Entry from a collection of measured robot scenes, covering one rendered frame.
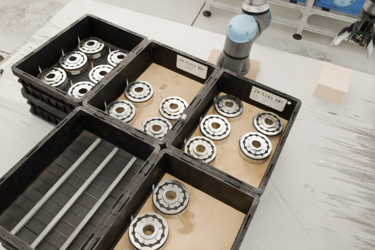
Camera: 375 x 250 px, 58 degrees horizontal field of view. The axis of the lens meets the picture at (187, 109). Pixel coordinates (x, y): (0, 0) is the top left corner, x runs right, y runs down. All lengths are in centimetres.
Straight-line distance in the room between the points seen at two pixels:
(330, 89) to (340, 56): 160
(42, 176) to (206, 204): 48
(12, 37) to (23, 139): 178
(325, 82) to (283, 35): 164
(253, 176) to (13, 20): 260
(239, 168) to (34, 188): 60
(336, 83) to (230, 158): 66
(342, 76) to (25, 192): 128
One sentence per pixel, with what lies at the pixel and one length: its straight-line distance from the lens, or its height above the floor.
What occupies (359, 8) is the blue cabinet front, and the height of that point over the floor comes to 39.
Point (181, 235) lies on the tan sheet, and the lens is 95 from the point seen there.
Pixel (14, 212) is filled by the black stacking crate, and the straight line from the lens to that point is 105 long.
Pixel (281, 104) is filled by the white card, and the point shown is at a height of 89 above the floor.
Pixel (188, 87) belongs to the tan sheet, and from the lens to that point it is 126.
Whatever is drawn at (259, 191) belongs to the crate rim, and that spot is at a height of 93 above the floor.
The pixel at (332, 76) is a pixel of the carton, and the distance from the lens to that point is 158.
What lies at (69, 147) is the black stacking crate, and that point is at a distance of 111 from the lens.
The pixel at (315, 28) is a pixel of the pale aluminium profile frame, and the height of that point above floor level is 13.
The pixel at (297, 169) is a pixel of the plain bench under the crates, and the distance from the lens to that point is 129.
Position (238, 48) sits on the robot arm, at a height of 87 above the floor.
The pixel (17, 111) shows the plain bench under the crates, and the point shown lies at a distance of 144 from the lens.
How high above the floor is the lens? 172
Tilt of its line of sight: 48 degrees down
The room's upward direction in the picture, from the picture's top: 6 degrees clockwise
